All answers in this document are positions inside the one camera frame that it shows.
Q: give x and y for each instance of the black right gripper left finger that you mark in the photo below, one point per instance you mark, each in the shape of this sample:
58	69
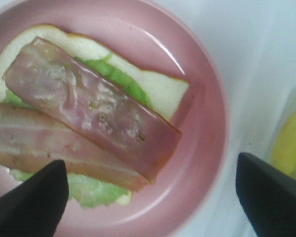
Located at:
35	207

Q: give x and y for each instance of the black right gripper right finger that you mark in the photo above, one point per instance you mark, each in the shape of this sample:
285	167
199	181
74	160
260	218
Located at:
267	196

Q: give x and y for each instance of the green lettuce leaf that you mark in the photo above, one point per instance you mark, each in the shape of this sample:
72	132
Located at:
87	191

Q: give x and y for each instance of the bacon strip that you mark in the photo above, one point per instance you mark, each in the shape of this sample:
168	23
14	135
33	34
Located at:
112	119
29	140

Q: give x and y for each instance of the bread slice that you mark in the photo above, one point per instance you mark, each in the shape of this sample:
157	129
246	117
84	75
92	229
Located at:
164	92

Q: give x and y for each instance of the yellow cheese slice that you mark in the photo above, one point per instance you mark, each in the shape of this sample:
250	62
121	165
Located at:
283	156

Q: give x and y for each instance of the clear right plastic container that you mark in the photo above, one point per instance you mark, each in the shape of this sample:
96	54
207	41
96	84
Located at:
289	109

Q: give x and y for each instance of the pink round plate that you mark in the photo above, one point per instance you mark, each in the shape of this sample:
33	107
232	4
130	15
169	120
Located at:
152	38

